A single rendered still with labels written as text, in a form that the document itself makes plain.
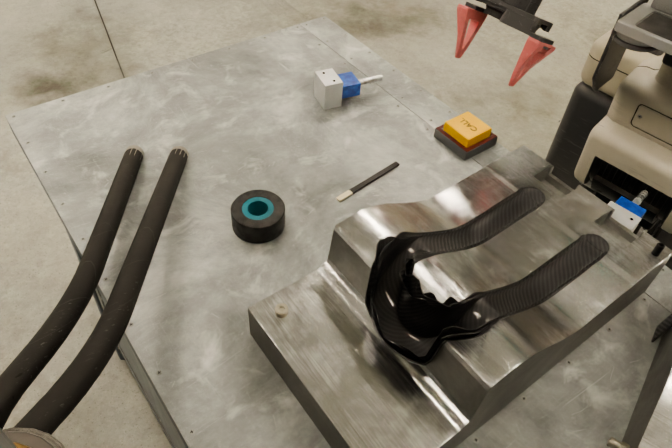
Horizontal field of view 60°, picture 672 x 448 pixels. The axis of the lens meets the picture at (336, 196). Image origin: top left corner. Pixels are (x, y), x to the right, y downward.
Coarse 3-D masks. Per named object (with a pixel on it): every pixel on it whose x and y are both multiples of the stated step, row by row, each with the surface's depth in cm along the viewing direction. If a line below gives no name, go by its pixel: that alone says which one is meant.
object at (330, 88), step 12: (324, 72) 109; (348, 72) 112; (324, 84) 106; (336, 84) 107; (348, 84) 109; (360, 84) 110; (324, 96) 108; (336, 96) 109; (348, 96) 111; (324, 108) 110
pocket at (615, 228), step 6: (606, 216) 83; (600, 222) 83; (606, 222) 84; (612, 222) 83; (618, 222) 83; (606, 228) 84; (612, 228) 84; (618, 228) 83; (624, 228) 82; (612, 234) 83; (618, 234) 83; (624, 234) 82; (630, 234) 82; (642, 234) 80; (624, 240) 82; (630, 240) 82
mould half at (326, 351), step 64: (448, 192) 84; (512, 192) 84; (576, 192) 85; (448, 256) 71; (512, 256) 76; (640, 256) 77; (256, 320) 70; (320, 320) 71; (512, 320) 65; (576, 320) 70; (320, 384) 65; (384, 384) 65; (448, 384) 63; (512, 384) 64
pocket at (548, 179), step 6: (552, 168) 89; (540, 174) 88; (546, 174) 90; (552, 174) 90; (540, 180) 90; (546, 180) 90; (552, 180) 89; (558, 180) 89; (552, 186) 89; (558, 186) 89; (564, 186) 88; (558, 192) 88; (564, 192) 88
